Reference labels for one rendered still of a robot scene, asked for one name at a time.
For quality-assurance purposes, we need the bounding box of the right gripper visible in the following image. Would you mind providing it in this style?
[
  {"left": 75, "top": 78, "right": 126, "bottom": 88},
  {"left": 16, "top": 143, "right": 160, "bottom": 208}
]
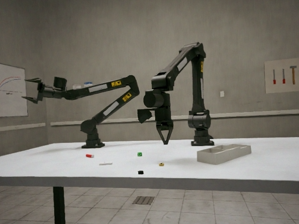
[{"left": 22, "top": 78, "right": 54, "bottom": 104}]

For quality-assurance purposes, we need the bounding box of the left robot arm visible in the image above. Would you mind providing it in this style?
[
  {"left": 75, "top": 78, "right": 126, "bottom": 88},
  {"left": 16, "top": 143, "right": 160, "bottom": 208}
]
[{"left": 137, "top": 42, "right": 214, "bottom": 146}]

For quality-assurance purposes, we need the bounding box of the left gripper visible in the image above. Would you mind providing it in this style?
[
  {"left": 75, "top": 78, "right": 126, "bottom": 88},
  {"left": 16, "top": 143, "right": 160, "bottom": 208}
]
[{"left": 156, "top": 106, "right": 174, "bottom": 145}]

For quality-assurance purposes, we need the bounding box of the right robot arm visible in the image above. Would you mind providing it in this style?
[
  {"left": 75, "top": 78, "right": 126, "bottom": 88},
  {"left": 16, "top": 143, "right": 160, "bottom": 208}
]
[{"left": 52, "top": 75, "right": 140, "bottom": 149}]

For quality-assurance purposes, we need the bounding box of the white three-compartment bin rack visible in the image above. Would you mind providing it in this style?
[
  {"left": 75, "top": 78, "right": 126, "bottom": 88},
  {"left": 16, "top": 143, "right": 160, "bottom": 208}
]
[{"left": 197, "top": 144, "right": 251, "bottom": 165}]

